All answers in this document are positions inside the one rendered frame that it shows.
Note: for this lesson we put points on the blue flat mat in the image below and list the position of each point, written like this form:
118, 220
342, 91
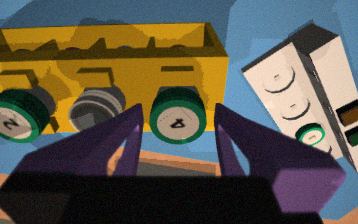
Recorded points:
246, 28

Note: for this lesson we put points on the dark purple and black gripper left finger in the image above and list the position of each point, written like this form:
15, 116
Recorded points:
88, 152

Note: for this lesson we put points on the green screw cap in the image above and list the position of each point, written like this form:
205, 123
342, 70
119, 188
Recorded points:
178, 116
311, 133
23, 117

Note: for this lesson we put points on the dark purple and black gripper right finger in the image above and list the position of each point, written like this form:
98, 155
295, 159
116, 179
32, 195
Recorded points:
303, 177

